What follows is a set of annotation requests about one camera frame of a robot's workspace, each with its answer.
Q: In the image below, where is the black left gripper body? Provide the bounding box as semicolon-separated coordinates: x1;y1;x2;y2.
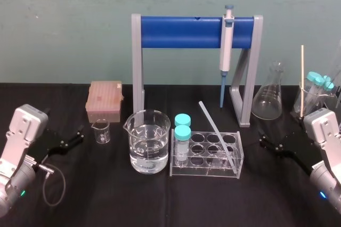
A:
27;127;69;163

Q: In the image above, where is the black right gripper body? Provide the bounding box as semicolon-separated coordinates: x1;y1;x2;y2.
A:
281;130;321;175

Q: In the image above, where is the clear glass stirring rod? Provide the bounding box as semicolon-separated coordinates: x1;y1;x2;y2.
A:
198;100;239;175

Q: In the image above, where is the glass beaker holding tubes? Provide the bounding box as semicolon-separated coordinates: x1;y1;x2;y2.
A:
293;81;331;119

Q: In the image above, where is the small empty glass beaker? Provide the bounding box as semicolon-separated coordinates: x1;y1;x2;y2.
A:
91;119;111;146

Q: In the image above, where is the clear glass conical flask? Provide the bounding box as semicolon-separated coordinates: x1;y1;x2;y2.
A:
250;61;284;121

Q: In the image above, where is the thin wooden stick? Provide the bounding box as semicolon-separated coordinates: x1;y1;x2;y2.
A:
299;45;305;118

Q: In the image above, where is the teal-capped clear sample tube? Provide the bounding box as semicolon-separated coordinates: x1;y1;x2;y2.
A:
303;71;323;110
174;113;193;132
173;125;192;169
318;75;335;105

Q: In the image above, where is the translucent pink pipette tip box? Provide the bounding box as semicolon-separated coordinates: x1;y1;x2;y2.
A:
85;80;126;124

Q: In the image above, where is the black table cloth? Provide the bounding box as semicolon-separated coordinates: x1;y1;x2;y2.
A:
0;81;341;227

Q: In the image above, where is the clear acrylic tube rack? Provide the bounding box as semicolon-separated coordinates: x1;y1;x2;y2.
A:
169;131;246;180

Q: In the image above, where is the large glass beaker with water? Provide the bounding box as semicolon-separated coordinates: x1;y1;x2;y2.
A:
123;109;172;175

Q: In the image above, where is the white pipette with blue tip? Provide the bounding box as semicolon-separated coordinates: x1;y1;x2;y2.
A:
218;4;236;109

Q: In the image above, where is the grey stand with blue bar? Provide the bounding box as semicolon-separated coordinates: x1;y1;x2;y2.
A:
131;13;264;128

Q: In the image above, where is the thin dark gripper cable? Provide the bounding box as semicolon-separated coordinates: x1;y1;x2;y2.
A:
37;163;67;207

